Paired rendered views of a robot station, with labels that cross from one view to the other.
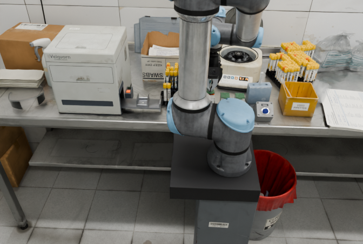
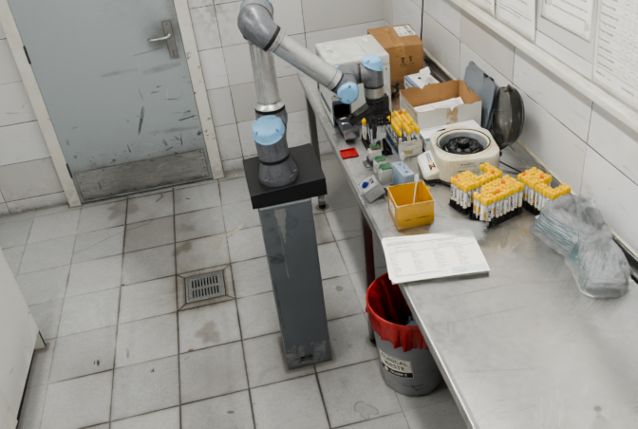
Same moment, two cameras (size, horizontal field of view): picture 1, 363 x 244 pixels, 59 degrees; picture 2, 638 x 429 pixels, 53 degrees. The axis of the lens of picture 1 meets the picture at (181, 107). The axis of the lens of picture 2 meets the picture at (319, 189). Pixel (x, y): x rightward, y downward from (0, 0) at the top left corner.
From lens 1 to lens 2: 238 cm
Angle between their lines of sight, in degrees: 64
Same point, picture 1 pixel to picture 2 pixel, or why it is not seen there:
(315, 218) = not seen: outside the picture
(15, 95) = not seen: hidden behind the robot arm
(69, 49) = (323, 49)
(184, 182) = (248, 163)
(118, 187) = not seen: hidden behind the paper
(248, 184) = (253, 190)
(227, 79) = (425, 158)
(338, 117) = (403, 246)
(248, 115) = (261, 130)
